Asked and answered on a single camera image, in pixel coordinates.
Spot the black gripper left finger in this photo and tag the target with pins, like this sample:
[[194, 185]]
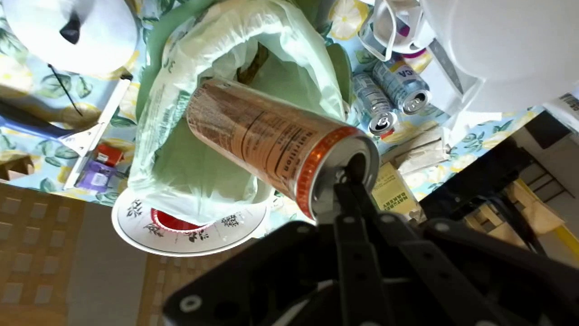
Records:
[[360, 285]]

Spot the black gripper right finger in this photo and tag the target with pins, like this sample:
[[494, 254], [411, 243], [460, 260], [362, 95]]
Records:
[[456, 298]]

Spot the brown soda can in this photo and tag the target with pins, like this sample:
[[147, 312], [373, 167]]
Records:
[[299, 153]]

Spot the blue silver can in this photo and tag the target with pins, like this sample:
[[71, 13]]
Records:
[[376, 115], [402, 84]]

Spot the brown paper carton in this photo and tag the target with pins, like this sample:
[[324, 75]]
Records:
[[393, 194]]

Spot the white plate with red bowl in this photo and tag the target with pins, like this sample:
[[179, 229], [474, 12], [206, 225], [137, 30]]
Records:
[[152, 231]]

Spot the lemon print tablecloth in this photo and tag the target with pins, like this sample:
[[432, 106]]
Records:
[[80, 129]]

